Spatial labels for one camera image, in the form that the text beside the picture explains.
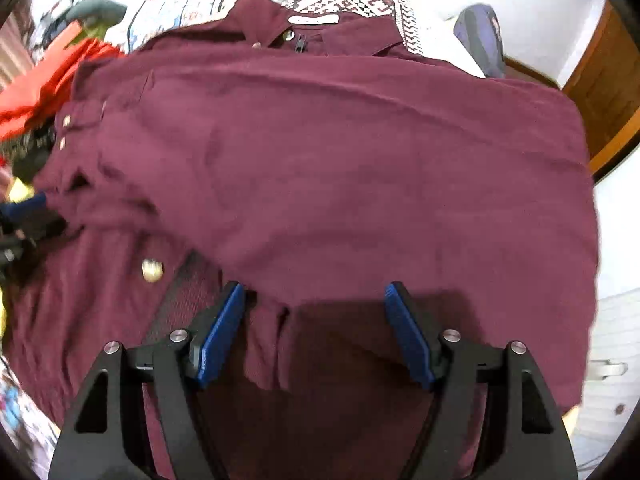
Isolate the grey plush shark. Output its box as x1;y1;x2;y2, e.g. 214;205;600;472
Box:
65;0;129;27

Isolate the red garment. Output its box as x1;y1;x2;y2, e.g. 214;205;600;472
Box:
0;37;122;144

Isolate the brown wooden door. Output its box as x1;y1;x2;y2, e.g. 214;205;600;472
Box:
561;0;640;177

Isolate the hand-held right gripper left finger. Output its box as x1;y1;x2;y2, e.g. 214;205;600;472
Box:
47;280;246;480

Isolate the white cabinet with handle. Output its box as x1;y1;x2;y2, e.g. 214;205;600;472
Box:
570;290;640;467

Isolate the maroon button-up shirt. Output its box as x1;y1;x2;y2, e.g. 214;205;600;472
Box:
2;0;601;480

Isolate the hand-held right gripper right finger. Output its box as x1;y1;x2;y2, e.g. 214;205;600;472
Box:
384;280;579;480

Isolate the grey-blue backpack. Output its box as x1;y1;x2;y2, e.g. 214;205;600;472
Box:
452;4;506;80

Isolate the cream bed sheet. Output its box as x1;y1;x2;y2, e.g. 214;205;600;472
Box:
422;10;487;79

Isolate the striped brown curtain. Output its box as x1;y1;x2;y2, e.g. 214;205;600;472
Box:
0;5;37;92

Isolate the yellow garment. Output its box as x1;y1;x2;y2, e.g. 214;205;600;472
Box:
6;179;37;202

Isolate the pile of household clutter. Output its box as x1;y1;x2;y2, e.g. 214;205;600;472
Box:
29;0;83;43

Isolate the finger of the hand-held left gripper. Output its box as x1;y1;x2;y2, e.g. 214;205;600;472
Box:
0;192;68;266

